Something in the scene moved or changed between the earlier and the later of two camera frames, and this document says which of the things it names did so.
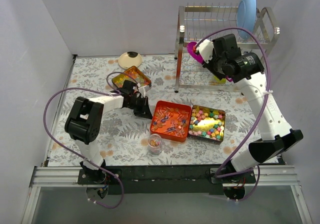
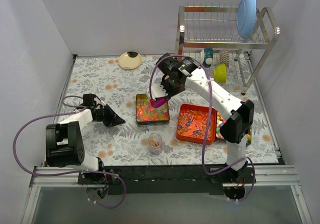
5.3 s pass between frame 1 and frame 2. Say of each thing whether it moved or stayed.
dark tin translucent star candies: moved
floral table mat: stayed
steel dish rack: stayed
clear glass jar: stayed
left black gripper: moved
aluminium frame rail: stayed
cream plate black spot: stayed
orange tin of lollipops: moved
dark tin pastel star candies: moved
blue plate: stayed
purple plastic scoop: moved
